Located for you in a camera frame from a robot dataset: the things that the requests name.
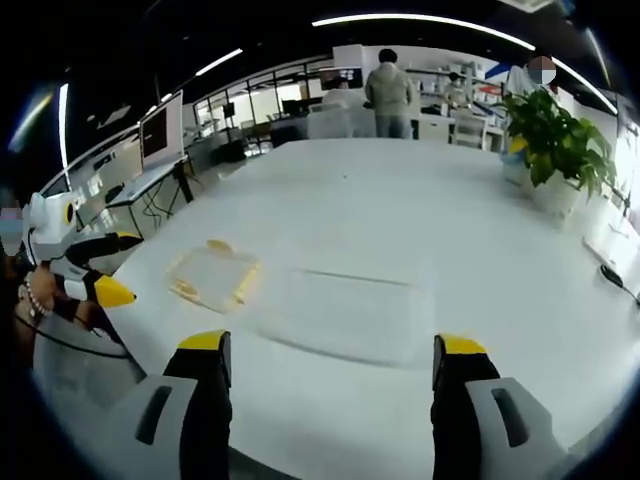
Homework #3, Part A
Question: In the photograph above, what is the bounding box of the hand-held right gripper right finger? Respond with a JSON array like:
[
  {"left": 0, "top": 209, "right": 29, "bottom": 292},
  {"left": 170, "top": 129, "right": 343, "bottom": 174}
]
[{"left": 430, "top": 332, "right": 557, "bottom": 480}]

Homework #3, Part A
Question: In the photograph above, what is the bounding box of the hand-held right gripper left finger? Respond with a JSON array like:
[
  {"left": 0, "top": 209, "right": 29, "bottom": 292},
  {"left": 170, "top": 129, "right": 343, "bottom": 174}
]
[{"left": 106, "top": 329, "right": 234, "bottom": 480}]

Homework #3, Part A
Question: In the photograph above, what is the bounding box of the person's left hand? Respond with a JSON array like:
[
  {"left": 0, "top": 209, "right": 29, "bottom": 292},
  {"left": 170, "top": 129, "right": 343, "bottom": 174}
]
[{"left": 17, "top": 264, "right": 69, "bottom": 324}]

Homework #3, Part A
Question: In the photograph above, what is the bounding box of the white side desk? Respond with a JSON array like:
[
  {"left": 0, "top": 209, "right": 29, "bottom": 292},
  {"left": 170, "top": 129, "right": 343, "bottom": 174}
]
[{"left": 103, "top": 153, "right": 195, "bottom": 240}]

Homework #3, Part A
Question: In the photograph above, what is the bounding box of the clear lid with yellow clips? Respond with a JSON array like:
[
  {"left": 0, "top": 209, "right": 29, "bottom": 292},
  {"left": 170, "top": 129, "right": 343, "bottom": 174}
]
[{"left": 166, "top": 238, "right": 265, "bottom": 315}]

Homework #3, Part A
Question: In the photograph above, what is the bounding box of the computer monitor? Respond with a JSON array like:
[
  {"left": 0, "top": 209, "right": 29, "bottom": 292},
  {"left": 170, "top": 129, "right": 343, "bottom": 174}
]
[{"left": 138, "top": 89, "right": 186, "bottom": 172}]

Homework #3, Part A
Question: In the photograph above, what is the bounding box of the clear plastic box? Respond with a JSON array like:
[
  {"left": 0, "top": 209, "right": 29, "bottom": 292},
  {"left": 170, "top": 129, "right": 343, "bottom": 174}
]
[{"left": 239, "top": 268, "right": 429, "bottom": 374}]

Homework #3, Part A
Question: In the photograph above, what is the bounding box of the short ceiling light strip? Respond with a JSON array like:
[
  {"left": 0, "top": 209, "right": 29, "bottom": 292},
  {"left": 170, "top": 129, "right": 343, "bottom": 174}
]
[{"left": 194, "top": 47, "right": 245, "bottom": 78}]

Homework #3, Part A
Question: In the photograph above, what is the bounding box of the white flat device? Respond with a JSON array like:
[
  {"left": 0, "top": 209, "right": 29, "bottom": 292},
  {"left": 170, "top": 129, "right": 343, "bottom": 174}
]
[{"left": 581, "top": 218, "right": 640, "bottom": 282}]

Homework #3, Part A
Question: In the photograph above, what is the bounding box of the white plant pot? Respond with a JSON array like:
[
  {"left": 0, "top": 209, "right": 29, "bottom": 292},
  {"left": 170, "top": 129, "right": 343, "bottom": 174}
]
[{"left": 528, "top": 170, "right": 585, "bottom": 219}]

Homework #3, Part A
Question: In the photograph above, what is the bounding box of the blue and yellow small pot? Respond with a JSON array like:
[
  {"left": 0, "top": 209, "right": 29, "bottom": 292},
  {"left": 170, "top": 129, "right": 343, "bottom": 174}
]
[{"left": 498, "top": 136, "right": 532, "bottom": 185}]

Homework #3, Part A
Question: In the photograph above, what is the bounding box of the white chair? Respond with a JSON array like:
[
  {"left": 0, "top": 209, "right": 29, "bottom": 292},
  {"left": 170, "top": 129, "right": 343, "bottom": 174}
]
[{"left": 451, "top": 106, "right": 490, "bottom": 150}]

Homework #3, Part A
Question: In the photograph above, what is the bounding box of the green potted plant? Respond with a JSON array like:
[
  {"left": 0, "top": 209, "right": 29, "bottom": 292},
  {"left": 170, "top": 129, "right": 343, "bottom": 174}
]
[{"left": 498, "top": 88, "right": 620, "bottom": 200}]

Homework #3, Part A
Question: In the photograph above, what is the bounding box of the long ceiling light strip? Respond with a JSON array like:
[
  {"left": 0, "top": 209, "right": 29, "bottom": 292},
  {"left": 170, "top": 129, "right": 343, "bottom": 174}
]
[{"left": 311, "top": 13, "right": 537, "bottom": 52}]

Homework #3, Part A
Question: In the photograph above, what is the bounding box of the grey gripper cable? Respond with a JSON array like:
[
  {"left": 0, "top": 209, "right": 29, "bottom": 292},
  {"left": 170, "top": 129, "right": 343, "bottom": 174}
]
[{"left": 27, "top": 319, "right": 132, "bottom": 359}]

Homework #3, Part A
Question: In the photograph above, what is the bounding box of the beaded bracelet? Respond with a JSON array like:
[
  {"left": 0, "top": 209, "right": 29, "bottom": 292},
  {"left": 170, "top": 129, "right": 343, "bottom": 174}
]
[{"left": 18, "top": 279, "right": 51, "bottom": 319}]

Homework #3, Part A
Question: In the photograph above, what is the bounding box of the black cable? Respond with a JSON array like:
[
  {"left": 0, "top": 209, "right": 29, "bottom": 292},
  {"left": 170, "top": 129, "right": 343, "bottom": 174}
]
[{"left": 599, "top": 263, "right": 640, "bottom": 307}]

